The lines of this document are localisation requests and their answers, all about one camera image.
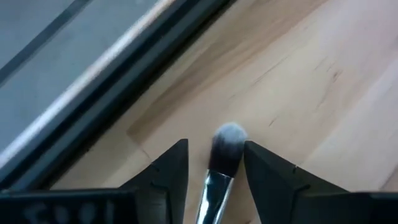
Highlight thick black white-tipped makeup brush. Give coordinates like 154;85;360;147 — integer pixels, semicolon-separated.
195;122;249;224

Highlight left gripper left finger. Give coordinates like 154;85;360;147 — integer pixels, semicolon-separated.
119;139;190;224

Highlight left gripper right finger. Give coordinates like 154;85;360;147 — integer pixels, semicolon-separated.
244;140;349;224

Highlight black table edge rail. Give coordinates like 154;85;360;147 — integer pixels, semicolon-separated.
0;0;239;191

